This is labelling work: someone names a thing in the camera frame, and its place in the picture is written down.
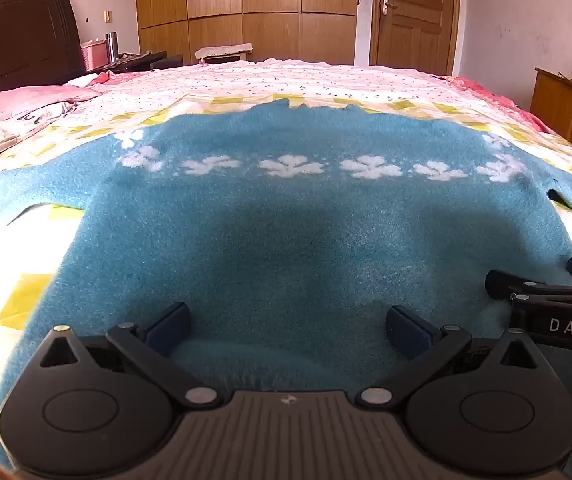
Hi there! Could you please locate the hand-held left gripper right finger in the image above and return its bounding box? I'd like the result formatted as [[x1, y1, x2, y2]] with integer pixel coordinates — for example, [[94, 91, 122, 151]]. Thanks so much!
[[356, 305, 544, 409]]

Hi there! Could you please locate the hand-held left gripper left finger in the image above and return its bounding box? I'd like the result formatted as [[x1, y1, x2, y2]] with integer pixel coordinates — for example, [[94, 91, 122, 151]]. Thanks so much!
[[40, 302, 221, 409]]

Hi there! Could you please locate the blue sweater with white flowers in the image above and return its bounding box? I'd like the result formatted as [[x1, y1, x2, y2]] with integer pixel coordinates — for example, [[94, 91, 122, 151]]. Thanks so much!
[[0, 100, 572, 471]]

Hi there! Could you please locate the checked floral bed quilt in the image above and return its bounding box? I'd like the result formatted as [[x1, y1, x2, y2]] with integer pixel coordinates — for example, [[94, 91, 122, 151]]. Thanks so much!
[[0, 57, 572, 461]]

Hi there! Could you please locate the wooden desk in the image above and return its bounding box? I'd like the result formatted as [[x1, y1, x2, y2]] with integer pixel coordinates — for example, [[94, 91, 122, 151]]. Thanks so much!
[[530, 66, 572, 171]]

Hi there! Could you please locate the pink embroidered blanket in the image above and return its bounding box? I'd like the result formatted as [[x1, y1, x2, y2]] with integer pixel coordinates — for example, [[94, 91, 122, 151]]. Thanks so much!
[[440, 76, 557, 134]]

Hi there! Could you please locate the printed pink quilt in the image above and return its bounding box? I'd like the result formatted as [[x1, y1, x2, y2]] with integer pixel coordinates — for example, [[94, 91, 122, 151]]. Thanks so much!
[[0, 102, 79, 177]]

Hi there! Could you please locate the dark nightstand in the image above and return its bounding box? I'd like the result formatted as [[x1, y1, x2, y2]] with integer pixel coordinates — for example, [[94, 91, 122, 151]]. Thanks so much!
[[86, 49, 185, 77]]

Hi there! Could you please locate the pink pillow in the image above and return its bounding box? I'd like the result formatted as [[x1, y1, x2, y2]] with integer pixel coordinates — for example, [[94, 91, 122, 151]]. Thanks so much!
[[0, 85, 103, 128]]

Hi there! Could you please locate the stool with white cushion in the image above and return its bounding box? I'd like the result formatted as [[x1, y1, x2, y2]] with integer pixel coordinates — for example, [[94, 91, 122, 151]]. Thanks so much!
[[194, 41, 255, 65]]

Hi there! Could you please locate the pink basket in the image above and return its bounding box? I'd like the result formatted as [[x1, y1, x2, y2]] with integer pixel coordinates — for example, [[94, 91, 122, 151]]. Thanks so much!
[[81, 40, 110, 72]]

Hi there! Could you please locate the wooden door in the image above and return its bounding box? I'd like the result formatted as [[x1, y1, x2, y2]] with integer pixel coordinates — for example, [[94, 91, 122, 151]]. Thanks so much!
[[370, 0, 462, 76]]

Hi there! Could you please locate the dark wooden headboard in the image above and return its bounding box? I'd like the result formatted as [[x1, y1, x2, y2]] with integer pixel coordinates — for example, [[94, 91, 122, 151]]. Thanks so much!
[[0, 0, 87, 94]]

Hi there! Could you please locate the wooden wardrobe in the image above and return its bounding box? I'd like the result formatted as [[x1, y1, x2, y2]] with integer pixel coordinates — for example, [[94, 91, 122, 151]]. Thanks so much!
[[135, 0, 359, 66]]

